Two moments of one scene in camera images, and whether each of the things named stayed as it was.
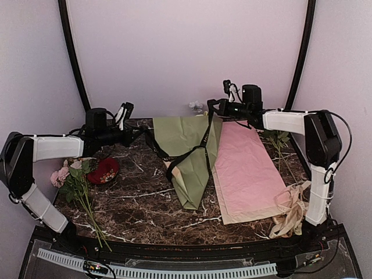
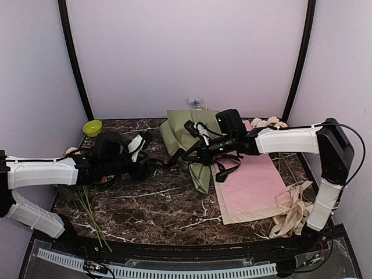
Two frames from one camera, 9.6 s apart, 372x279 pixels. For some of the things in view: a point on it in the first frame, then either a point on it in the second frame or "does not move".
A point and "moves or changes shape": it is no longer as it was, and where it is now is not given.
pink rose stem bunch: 71,179 does not move
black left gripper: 129,136 → 140,171
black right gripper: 225,114 → 204,156
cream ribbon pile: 290,203 does not move
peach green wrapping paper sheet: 178,135 moves or changes shape
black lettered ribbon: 201,146 → 219,176
